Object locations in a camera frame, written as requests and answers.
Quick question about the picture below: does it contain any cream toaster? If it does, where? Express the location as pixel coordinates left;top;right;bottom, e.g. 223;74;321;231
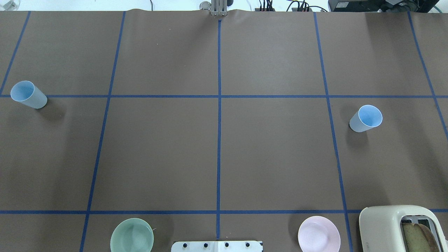
359;205;447;252

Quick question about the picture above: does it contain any pink bowl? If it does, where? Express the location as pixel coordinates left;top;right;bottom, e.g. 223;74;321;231
297;216;341;252

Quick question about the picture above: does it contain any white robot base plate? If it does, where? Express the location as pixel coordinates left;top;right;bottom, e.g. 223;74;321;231
171;240;264;252

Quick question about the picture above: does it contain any green bowl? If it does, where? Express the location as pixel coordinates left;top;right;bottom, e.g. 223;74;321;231
110;218;155;252

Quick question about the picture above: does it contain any light blue cup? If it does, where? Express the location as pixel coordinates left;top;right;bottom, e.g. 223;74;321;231
349;105;383;133
10;81;48;110

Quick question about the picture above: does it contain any black device top right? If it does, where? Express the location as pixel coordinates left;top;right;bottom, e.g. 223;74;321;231
328;0;439;13

